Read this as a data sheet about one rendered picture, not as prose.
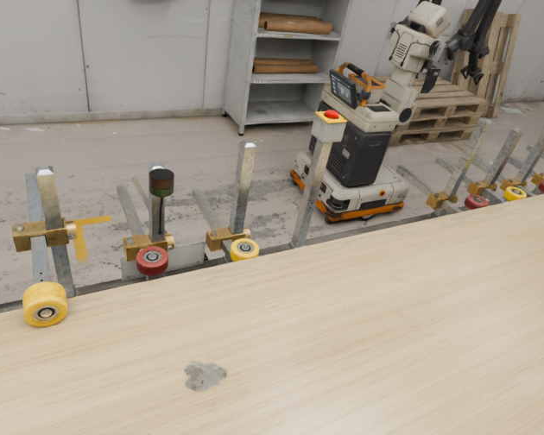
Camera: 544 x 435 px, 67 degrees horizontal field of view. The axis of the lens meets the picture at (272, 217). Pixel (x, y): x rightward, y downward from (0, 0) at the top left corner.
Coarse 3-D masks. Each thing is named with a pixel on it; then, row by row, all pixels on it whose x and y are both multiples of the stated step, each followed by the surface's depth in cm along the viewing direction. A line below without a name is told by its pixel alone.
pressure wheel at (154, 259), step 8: (144, 248) 109; (152, 248) 109; (160, 248) 110; (136, 256) 106; (144, 256) 107; (152, 256) 106; (160, 256) 108; (136, 264) 106; (144, 264) 104; (152, 264) 104; (160, 264) 105; (144, 272) 105; (152, 272) 105; (160, 272) 106
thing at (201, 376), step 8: (184, 368) 84; (192, 368) 83; (200, 368) 83; (208, 368) 84; (216, 368) 84; (192, 376) 82; (200, 376) 82; (208, 376) 82; (216, 376) 82; (224, 376) 83; (192, 384) 80; (200, 384) 80; (208, 384) 81; (216, 384) 82
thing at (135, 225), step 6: (120, 186) 137; (126, 186) 137; (120, 192) 134; (126, 192) 135; (120, 198) 133; (126, 198) 132; (126, 204) 130; (132, 204) 130; (126, 210) 128; (132, 210) 128; (126, 216) 127; (132, 216) 126; (132, 222) 123; (138, 222) 124; (132, 228) 121; (138, 228) 122; (132, 234) 122; (138, 234) 120; (150, 276) 108; (156, 276) 109
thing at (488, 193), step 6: (438, 162) 203; (444, 162) 200; (450, 162) 200; (450, 168) 197; (468, 174) 192; (462, 180) 193; (468, 180) 190; (474, 180) 188; (486, 192) 183; (492, 192) 182; (486, 198) 183; (492, 198) 180; (498, 198) 179
